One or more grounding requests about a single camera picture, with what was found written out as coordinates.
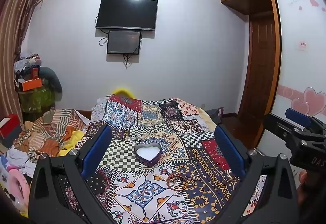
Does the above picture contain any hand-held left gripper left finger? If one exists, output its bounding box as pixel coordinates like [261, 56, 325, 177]
[29, 125, 114, 224]

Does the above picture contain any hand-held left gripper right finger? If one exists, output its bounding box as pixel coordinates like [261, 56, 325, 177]
[214, 124, 299, 224]

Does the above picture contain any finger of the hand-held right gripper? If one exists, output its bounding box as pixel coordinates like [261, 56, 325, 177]
[285, 108, 326, 134]
[262, 113, 305, 149]

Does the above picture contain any purple heart-shaped tin box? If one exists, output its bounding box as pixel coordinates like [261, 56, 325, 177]
[134, 143, 162, 167]

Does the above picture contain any gold chain bracelet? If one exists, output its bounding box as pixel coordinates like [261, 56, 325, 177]
[183, 178, 202, 191]

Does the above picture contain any red beaded bracelet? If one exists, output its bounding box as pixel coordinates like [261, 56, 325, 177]
[166, 173, 184, 191]

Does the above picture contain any person's right hand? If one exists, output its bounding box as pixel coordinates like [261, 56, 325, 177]
[297, 170, 311, 204]

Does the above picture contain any dark purple cushion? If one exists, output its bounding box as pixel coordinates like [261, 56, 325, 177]
[206, 108, 225, 123]

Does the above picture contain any orange striped cloth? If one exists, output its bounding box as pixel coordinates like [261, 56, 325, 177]
[14, 108, 89, 161]

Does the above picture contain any patchwork printed blanket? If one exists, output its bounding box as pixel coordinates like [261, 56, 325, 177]
[60, 94, 268, 224]

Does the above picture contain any brown wooden door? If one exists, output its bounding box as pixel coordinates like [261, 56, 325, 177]
[237, 14, 277, 124]

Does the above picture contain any white heart-sticker sliding door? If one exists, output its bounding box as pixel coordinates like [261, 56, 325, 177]
[257, 0, 326, 154]

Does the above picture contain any pile of white clothes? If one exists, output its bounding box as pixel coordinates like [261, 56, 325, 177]
[6, 147, 36, 177]

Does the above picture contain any red box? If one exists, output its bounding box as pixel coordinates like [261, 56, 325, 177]
[0, 113, 23, 138]

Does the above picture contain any orange box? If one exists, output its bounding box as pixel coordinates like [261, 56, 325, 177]
[22, 79, 43, 92]

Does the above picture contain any striped brown curtain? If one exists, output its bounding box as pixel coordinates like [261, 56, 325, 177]
[0, 0, 50, 125]

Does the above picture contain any small black wall monitor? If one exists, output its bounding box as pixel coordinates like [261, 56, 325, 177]
[106, 30, 142, 55]

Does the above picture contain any black wall television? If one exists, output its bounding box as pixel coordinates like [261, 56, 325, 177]
[96, 0, 158, 31]

